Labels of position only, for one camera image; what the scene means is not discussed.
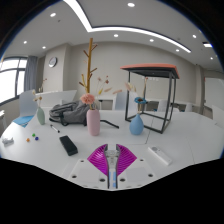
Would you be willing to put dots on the long ceiling light strip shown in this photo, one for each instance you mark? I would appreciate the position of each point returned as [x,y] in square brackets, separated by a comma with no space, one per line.
[133,29]

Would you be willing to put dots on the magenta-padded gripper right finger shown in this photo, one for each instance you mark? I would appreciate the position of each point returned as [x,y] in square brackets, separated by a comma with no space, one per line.
[133,170]

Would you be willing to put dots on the round wall clock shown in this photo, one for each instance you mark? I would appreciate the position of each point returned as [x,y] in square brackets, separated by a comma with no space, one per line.
[53,62]

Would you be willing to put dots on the window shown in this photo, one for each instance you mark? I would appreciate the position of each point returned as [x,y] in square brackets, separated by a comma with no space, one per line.
[8,81]

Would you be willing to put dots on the small clear white charger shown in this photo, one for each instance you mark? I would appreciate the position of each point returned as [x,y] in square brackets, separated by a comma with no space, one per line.
[112,158]

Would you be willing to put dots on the white remote control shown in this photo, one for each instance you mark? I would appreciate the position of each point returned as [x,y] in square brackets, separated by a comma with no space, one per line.
[160,155]

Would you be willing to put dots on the group of round ceiling lights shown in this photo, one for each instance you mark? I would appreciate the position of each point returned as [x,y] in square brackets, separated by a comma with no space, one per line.
[131,4]

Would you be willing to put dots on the wooden coat rack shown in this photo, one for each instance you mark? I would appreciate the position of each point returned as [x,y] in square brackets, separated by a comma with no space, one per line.
[89,63]

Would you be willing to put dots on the group of white chairs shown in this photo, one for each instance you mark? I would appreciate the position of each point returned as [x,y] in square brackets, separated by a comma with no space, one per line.
[119,100]

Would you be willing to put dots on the white chair with blue cushion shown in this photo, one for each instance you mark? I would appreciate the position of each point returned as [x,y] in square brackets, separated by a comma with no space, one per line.
[26,105]

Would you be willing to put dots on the grey curtain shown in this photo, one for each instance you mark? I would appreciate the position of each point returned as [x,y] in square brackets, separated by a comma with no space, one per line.
[30,73]

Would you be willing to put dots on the black rectangular box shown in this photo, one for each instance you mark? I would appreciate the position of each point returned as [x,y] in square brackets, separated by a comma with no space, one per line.
[68,145]

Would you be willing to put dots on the grey backpack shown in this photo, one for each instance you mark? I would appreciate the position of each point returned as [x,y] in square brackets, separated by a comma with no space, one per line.
[71,113]

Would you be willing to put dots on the blue vase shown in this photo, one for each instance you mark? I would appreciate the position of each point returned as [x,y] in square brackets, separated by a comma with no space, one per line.
[136,126]

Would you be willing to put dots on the white whiteboard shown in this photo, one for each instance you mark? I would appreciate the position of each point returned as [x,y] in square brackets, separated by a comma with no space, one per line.
[215,93]

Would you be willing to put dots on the black marker pen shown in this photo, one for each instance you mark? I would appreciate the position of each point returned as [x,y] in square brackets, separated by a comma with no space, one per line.
[55,128]

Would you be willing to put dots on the pink flower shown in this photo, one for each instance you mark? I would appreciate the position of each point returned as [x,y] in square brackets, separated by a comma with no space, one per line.
[88,98]

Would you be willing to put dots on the pink vase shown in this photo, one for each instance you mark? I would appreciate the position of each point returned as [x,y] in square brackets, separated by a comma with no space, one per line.
[93,122]

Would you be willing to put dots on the black frame orange-topped stand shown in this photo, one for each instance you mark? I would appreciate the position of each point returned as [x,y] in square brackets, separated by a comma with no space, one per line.
[150,67]

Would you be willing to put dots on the dried flower stems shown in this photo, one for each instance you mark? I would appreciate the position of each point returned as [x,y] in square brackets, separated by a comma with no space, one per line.
[36,97]

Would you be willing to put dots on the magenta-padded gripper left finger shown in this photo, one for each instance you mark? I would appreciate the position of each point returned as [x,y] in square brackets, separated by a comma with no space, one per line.
[88,170]

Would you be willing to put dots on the white board eraser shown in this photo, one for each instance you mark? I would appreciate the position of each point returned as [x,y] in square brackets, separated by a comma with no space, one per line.
[8,141]

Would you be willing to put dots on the blue flower bouquet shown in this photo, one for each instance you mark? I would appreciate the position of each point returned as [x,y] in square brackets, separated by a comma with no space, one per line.
[140,100]

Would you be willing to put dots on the short ceiling light strip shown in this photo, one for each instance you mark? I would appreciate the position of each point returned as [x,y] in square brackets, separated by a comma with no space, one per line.
[207,45]

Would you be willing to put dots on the green vase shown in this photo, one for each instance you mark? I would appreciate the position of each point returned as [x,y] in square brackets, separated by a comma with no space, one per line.
[40,116]

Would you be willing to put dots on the blue round magnet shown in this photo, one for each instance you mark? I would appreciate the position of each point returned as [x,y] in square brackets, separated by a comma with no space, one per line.
[36,138]

